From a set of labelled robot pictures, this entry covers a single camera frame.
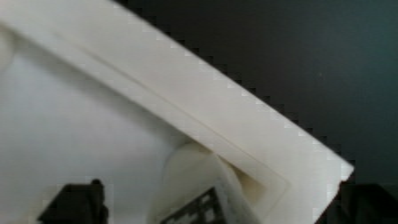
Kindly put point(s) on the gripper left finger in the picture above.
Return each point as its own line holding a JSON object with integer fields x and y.
{"x": 77, "y": 206}

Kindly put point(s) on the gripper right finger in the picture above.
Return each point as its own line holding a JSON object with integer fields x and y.
{"x": 365, "y": 205}

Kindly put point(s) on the white square tabletop tray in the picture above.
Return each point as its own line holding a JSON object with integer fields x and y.
{"x": 111, "y": 99}

